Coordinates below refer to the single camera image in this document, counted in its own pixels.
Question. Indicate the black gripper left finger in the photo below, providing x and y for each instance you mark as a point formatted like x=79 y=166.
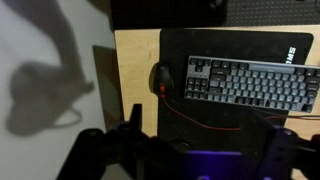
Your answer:
x=93 y=150

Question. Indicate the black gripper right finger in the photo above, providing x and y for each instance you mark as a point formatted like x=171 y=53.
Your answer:
x=281 y=150

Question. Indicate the grey mechanical keyboard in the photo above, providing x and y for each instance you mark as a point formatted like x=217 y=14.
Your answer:
x=252 y=83

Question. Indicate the black desk mat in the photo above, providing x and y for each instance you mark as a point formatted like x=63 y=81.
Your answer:
x=215 y=125

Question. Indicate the black computer mouse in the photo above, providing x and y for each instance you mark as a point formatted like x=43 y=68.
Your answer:
x=162 y=83

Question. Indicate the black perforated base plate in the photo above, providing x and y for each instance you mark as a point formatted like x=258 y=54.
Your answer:
x=158 y=14

